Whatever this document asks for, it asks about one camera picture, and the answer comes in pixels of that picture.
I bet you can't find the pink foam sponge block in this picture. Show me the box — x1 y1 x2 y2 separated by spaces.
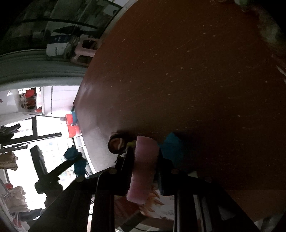
127 136 159 205

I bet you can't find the dark blue fluffy cloth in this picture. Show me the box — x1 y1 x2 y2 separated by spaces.
64 147 88 177

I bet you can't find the pink plastic stool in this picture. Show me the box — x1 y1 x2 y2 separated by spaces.
70 35 99 67

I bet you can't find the white orange printed box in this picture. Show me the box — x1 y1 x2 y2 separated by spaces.
139 186 174 220

